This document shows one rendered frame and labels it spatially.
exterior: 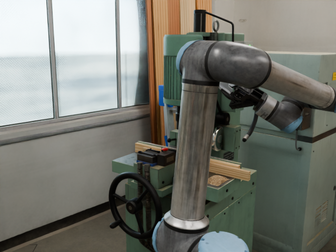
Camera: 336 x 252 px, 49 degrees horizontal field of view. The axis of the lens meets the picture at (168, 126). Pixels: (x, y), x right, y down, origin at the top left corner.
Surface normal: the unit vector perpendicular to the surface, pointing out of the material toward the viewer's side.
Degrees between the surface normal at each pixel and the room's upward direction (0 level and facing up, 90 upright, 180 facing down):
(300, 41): 90
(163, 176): 90
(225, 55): 68
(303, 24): 90
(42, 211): 90
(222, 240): 6
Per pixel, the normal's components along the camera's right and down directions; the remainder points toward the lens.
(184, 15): 0.72, 0.10
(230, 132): -0.60, 0.18
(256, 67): 0.23, 0.17
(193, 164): -0.06, 0.18
